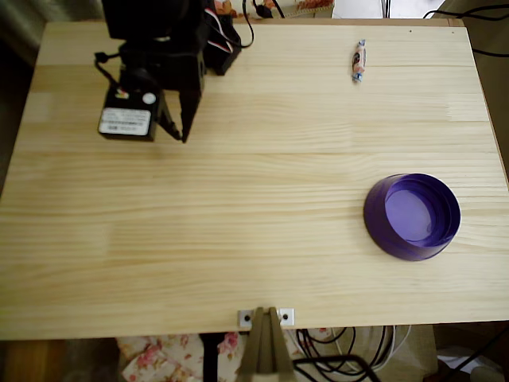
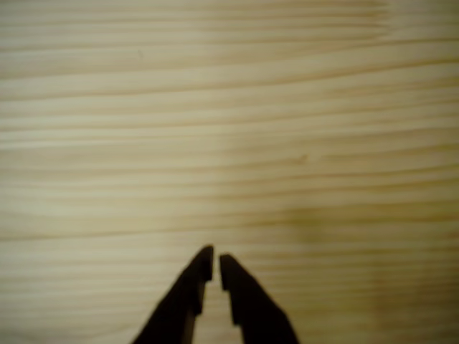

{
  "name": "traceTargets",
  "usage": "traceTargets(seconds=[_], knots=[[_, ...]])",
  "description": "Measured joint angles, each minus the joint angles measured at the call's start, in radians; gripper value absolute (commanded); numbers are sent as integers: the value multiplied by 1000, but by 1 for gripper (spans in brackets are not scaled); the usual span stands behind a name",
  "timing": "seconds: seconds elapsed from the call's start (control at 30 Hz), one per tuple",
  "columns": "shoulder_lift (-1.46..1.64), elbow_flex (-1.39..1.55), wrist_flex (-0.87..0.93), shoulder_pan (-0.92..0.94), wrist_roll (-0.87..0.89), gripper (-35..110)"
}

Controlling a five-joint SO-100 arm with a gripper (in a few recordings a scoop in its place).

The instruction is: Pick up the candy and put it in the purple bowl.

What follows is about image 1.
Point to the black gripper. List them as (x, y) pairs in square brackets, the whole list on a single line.
[(190, 104)]

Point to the white candy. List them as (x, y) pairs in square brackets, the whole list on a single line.
[(359, 60)]

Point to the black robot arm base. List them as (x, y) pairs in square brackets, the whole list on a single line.
[(224, 55)]

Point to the purple bowl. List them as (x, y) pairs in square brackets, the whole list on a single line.
[(413, 217)]

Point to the floral cloth with beige trim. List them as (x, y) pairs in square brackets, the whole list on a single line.
[(294, 7)]

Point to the black table leg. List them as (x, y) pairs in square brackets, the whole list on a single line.
[(210, 358)]

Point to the black camera box with label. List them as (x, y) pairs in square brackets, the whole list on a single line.
[(127, 119)]

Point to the grey metal bracket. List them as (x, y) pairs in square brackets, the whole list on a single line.
[(245, 317), (286, 316)]

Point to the tan camera stand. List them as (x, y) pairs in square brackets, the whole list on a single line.
[(264, 350)]

